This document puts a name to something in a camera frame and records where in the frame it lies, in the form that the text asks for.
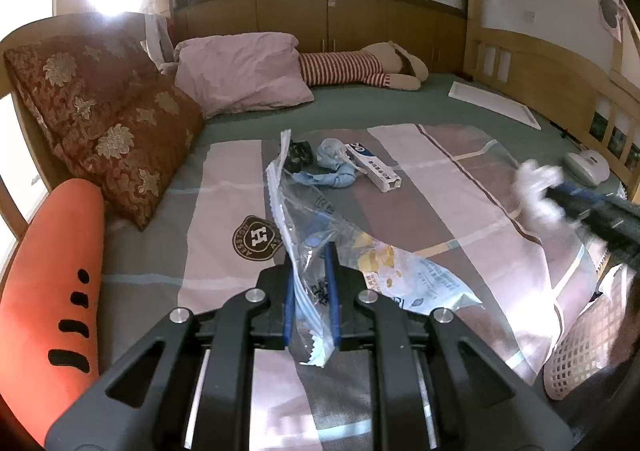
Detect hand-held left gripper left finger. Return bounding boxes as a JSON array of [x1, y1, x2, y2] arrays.
[[45, 264, 294, 451]]

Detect pale blue crumpled plastic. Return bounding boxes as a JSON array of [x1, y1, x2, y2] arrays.
[[315, 138, 351, 170]]

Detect white rounded device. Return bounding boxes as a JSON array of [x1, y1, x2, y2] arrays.
[[562, 150, 612, 186]]

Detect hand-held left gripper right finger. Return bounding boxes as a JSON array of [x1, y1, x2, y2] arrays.
[[325, 241, 574, 451]]

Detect white mesh basket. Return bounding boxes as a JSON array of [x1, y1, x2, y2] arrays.
[[542, 265, 640, 402]]

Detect black crumpled wrapper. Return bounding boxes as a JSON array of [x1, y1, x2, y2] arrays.
[[289, 141, 315, 167]]

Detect yellow printed snack bag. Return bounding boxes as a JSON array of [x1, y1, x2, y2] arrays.
[[345, 231, 484, 318]]

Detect white blue toothpaste box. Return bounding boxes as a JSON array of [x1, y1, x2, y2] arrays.
[[345, 141, 404, 194]]

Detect striped plush rabbit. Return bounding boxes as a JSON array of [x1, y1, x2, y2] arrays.
[[299, 42, 430, 92]]

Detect pale poster with dark circle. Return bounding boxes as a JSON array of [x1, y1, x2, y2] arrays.
[[595, 0, 627, 44]]

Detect white hanging cloth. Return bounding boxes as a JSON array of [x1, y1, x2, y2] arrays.
[[142, 13, 176, 64]]

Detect blue crumpled cloth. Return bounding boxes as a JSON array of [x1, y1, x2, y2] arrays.
[[292, 163, 369, 190]]

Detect brown floral pillow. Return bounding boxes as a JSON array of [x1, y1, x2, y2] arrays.
[[0, 11, 173, 252], [52, 80, 206, 232], [4, 42, 161, 166]]

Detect black cable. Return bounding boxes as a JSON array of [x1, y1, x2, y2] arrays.
[[550, 123, 587, 152]]

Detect white cloth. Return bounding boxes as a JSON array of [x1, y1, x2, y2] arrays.
[[142, 13, 176, 64], [512, 160, 569, 232]]

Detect orange carrot pillow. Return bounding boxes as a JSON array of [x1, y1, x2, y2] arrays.
[[0, 178, 106, 447]]

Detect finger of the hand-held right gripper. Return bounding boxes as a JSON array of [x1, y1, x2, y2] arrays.
[[545, 182, 617, 222]]

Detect clear plastic bag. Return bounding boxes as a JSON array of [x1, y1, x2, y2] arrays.
[[265, 128, 381, 370]]

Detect green bed mattress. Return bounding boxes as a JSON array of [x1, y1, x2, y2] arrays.
[[100, 71, 632, 242]]

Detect white flat board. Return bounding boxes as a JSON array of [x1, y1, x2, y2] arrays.
[[448, 82, 542, 130]]

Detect pink grey patchwork blanket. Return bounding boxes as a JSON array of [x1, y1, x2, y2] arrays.
[[100, 123, 617, 451]]

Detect pink pillow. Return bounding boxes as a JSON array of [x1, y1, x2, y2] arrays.
[[172, 33, 315, 120]]

